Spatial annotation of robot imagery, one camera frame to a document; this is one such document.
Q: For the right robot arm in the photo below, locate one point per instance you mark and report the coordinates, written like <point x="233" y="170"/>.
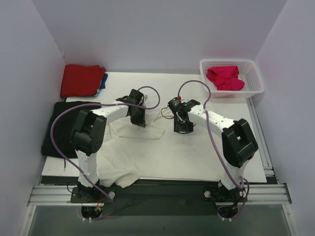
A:
<point x="233" y="140"/>

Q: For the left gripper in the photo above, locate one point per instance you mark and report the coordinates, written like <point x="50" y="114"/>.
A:
<point x="138" y="118"/>

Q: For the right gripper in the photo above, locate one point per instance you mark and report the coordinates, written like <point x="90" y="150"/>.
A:
<point x="182" y="126"/>

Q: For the white plastic basket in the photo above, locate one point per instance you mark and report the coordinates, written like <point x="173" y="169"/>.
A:
<point x="248" y="73"/>

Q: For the folded blue t shirt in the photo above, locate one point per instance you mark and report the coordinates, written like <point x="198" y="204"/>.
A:
<point x="102" y="84"/>

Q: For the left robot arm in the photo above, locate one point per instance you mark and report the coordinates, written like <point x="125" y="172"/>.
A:
<point x="88" y="134"/>

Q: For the cream white t shirt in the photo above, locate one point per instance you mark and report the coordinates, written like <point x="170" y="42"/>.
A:
<point x="130" y="152"/>

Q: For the aluminium mounting rail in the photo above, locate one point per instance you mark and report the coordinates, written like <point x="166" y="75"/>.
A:
<point x="58" y="195"/>

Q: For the pink crumpled t shirt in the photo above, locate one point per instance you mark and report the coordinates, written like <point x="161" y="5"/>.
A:
<point x="225" y="78"/>

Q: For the black t shirt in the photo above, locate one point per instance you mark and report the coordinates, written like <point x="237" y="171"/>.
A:
<point x="63" y="129"/>

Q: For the folded red t shirt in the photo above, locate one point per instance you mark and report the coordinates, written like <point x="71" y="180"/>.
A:
<point x="82" y="81"/>

